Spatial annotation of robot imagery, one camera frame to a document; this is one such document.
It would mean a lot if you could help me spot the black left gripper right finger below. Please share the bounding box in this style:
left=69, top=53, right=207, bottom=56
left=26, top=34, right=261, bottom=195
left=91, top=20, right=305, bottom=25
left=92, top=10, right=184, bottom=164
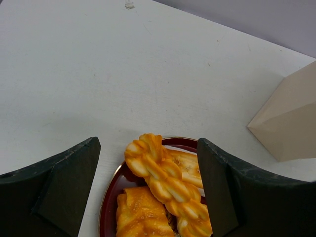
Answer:
left=197, top=138, right=316, bottom=237

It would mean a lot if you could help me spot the twisted orange pastry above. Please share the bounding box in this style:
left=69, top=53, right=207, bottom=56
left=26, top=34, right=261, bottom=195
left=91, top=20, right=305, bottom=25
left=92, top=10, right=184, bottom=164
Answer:
left=124, top=133, right=213, bottom=237

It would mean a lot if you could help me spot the beige paper bag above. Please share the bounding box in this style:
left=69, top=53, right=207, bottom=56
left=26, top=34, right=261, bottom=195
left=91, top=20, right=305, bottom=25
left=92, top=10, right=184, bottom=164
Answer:
left=247, top=62, right=316, bottom=162

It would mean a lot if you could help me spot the braided orange danish pastry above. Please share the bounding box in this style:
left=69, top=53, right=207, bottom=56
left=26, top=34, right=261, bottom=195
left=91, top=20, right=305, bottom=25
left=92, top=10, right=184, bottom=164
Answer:
left=116, top=186, right=174, bottom=237

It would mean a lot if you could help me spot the long white baguette roll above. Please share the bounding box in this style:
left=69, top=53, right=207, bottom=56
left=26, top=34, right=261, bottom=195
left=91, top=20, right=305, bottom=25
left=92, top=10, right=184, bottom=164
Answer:
left=163, top=147, right=203, bottom=189

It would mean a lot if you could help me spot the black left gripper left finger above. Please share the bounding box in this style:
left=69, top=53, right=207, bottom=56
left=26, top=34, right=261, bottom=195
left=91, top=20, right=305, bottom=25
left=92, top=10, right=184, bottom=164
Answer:
left=0, top=137, right=101, bottom=237

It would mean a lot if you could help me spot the dark red round plate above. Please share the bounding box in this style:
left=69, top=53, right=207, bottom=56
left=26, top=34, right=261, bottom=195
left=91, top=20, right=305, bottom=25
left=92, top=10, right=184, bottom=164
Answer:
left=98, top=137, right=198, bottom=237

